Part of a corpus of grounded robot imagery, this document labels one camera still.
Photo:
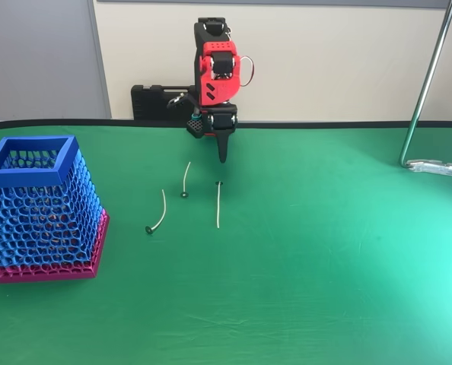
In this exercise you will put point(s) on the clear plastic clip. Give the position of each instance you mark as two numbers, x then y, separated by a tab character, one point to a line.
431	167

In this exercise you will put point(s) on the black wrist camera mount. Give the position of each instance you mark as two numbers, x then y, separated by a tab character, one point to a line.
186	98

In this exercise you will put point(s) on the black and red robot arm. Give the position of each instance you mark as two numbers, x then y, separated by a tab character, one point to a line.
218	91

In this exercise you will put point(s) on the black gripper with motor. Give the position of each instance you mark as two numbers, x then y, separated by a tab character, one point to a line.
222	122

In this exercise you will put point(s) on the green table cloth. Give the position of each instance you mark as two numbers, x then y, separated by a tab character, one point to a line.
287	266

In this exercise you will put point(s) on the black plastic tool case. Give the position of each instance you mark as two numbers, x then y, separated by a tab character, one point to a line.
146	102

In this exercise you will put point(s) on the blue and magenta lattice basket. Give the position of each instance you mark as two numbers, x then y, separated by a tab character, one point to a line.
64	159

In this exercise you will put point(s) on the white stick with black tip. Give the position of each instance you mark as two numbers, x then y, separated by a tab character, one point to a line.
148	230
219	183
184	195

